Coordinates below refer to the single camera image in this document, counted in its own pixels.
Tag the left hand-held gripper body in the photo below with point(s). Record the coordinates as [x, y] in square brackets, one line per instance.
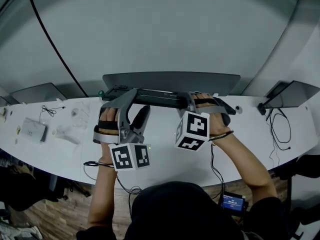
[130, 156]

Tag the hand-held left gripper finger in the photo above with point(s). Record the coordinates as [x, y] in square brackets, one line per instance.
[123, 104]
[141, 119]

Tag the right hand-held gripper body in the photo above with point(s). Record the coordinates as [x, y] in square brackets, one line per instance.
[195, 131]

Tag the black keyboard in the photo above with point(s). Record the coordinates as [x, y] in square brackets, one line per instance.
[160, 99]

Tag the person's right forearm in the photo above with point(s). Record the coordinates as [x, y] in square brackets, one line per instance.
[245, 164]

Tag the person's left forearm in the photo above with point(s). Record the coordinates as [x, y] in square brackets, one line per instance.
[102, 196]

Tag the person's right hand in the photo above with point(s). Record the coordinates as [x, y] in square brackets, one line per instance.
[216, 125]

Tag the person's left hand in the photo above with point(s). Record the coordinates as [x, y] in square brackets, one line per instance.
[108, 114]

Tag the grey round desk grommet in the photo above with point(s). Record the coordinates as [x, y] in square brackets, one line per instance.
[238, 109]

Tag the clear bottle green cap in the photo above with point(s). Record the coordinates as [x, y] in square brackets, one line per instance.
[101, 93]

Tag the clear plastic bag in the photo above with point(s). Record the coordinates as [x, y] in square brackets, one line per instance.
[80, 115]

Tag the grey monitor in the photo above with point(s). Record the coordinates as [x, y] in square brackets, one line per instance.
[175, 80]
[37, 94]

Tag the white wrapped tube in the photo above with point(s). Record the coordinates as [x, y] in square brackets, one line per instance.
[66, 137]

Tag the dark monitor with stand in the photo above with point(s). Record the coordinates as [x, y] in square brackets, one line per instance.
[292, 95]

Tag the small blue screen device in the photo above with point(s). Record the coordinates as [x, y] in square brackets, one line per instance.
[233, 204]

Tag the black office chair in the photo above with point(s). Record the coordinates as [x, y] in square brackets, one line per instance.
[25, 191]
[307, 166]

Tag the small grey box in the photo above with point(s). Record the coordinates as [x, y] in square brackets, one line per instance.
[32, 131]

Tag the small yellow packet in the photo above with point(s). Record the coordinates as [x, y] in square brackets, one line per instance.
[18, 130]

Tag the small beige object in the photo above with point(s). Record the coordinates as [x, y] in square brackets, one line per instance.
[2, 115]

